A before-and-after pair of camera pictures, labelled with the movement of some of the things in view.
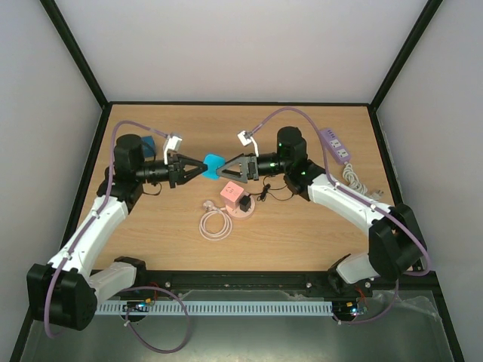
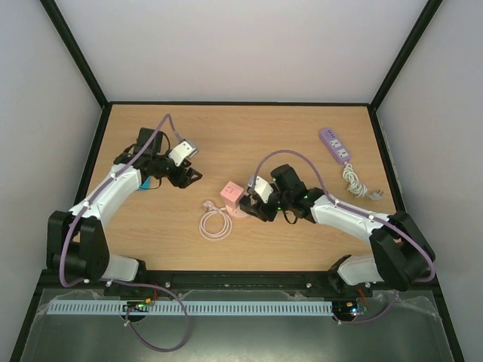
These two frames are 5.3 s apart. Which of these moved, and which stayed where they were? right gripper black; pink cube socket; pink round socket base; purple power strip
Moved: right gripper black
Stayed: purple power strip; pink cube socket; pink round socket base
